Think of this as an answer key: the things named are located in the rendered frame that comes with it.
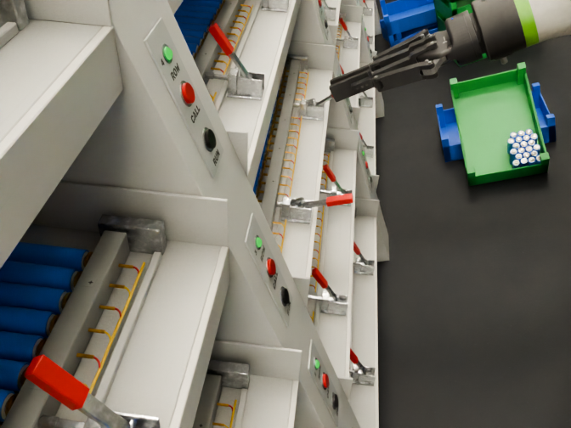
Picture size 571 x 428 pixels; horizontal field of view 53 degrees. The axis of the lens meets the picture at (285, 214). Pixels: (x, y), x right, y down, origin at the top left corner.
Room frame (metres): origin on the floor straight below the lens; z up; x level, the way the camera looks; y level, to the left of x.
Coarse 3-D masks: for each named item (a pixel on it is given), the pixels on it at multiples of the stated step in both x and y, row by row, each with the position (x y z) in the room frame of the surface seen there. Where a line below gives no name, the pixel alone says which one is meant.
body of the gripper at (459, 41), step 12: (456, 24) 0.77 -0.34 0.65; (468, 24) 0.75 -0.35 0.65; (444, 36) 0.80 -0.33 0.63; (456, 36) 0.75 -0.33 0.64; (468, 36) 0.75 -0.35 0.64; (444, 48) 0.76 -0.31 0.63; (456, 48) 0.75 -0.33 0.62; (468, 48) 0.74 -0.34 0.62; (420, 60) 0.78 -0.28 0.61; (468, 60) 0.75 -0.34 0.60
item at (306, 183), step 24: (312, 48) 1.04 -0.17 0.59; (288, 72) 1.03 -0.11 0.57; (312, 72) 1.03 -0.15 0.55; (312, 96) 0.94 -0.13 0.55; (312, 120) 0.86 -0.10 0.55; (312, 144) 0.79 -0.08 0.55; (312, 168) 0.73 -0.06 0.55; (288, 192) 0.68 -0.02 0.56; (312, 192) 0.67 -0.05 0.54; (312, 216) 0.62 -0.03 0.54; (288, 240) 0.58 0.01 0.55; (312, 240) 0.57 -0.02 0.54; (288, 264) 0.54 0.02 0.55
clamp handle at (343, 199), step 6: (330, 198) 0.61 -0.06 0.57; (336, 198) 0.60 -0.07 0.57; (342, 198) 0.60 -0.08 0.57; (348, 198) 0.59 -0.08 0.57; (300, 204) 0.62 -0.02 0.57; (306, 204) 0.62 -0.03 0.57; (312, 204) 0.61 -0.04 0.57; (318, 204) 0.61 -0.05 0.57; (324, 204) 0.60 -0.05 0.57; (330, 204) 0.60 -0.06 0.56; (336, 204) 0.60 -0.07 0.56; (342, 204) 0.59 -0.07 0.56
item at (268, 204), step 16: (288, 80) 0.95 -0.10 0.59; (288, 96) 0.90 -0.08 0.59; (304, 96) 0.92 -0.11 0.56; (288, 112) 0.85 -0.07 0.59; (288, 128) 0.80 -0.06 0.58; (288, 144) 0.77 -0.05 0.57; (272, 160) 0.72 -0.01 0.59; (288, 160) 0.73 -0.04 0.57; (272, 176) 0.68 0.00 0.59; (288, 176) 0.70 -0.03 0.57; (272, 192) 0.65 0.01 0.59; (272, 208) 0.61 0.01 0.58; (272, 224) 0.60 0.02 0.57
